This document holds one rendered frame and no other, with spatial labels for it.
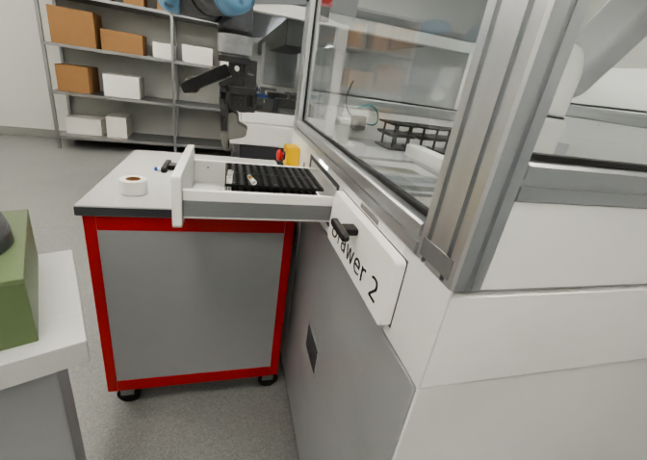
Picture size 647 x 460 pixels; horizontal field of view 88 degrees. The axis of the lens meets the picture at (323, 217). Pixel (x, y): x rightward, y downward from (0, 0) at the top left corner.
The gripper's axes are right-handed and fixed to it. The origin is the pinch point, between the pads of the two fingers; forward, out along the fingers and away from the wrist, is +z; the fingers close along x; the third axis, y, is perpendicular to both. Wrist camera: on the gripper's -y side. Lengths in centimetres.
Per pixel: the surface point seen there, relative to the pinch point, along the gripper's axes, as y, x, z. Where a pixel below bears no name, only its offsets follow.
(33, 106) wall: -254, 378, 58
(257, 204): 8.8, -19.1, 8.2
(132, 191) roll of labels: -25.3, 8.8, 17.7
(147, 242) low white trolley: -20.5, 2.5, 29.9
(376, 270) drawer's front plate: 26, -47, 7
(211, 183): -3.5, 3.0, 11.7
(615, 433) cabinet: 77, -56, 36
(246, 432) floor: 9, -10, 95
